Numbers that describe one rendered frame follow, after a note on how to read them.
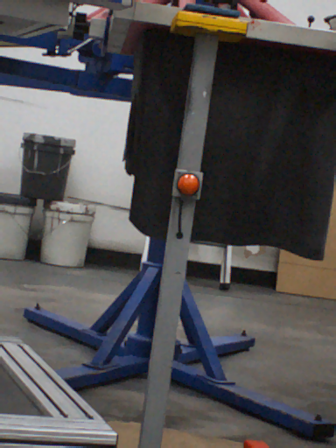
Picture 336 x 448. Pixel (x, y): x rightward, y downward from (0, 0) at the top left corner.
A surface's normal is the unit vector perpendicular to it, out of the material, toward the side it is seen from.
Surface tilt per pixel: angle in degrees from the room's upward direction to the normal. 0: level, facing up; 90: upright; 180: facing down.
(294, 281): 75
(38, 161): 93
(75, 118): 90
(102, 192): 90
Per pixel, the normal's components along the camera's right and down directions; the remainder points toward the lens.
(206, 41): 0.07, 0.07
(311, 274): 0.11, -0.19
